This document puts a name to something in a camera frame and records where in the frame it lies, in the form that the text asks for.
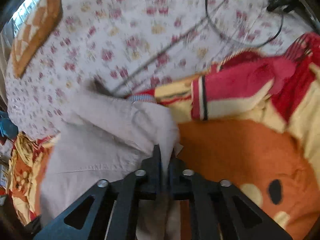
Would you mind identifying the thin black cable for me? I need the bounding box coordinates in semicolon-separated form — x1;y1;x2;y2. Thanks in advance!
110;0;285;95

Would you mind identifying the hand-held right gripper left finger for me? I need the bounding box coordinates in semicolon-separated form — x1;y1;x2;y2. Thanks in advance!
34;144;164;240

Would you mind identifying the black plug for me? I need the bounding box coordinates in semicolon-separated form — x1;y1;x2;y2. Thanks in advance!
266;0;298;13

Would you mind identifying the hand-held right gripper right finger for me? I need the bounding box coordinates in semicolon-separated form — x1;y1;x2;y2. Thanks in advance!
166;151;293;240

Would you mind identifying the floral quilt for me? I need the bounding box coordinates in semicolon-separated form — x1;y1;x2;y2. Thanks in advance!
5;0;315;140

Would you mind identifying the orange checked pillow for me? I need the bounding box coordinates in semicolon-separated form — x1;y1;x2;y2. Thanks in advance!
11;0;63;78

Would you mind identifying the beige jacket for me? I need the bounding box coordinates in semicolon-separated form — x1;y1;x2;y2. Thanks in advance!
40;87;183;240

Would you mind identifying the pink red striped cloth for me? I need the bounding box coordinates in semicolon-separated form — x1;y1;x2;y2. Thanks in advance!
191;32;320;120

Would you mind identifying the orange yellow printed blanket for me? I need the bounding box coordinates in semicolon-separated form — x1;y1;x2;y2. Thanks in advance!
7;62;320;240

